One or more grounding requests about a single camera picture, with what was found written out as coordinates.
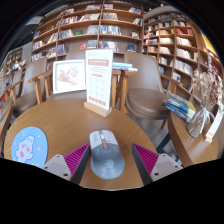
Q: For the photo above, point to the teal book stack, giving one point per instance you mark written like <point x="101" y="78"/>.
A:
<point x="123" y="66"/>

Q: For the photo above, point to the brown upholstered wooden armchair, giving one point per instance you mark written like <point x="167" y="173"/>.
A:
<point x="146" y="100"/>
<point x="28" y="100"/>
<point x="63" y="96"/>

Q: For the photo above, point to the round light blue mouse pad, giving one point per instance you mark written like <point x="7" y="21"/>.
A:
<point x="28" y="146"/>

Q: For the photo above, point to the small white table sign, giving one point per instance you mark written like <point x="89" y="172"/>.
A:
<point x="215" y="128"/>

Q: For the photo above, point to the stack of blue books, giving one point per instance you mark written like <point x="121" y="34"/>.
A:
<point x="178" y="106"/>

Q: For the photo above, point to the white sign in wooden stand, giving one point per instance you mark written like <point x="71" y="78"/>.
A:
<point x="99" y="78"/>

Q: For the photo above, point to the curved wooden bookshelf with books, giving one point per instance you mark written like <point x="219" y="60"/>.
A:
<point x="180" y="50"/>

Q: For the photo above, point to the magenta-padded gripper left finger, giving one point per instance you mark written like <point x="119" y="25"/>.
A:
<point x="76" y="160"/>

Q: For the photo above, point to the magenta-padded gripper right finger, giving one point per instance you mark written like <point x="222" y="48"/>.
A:
<point x="146" y="160"/>

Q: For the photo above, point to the round wooden side table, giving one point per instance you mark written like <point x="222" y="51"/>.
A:
<point x="5" y="123"/>
<point x="190" y="146"/>

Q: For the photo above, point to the glass vase with dried flowers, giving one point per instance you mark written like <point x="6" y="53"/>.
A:
<point x="197" y="123"/>

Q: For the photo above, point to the grey computer mouse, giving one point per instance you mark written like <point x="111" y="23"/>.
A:
<point x="106" y="160"/>

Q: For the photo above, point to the distant wooden bookshelf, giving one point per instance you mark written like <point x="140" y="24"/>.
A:
<point x="15" y="61"/>

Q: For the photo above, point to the white framed floral picture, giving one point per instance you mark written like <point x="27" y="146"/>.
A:
<point x="69" y="76"/>

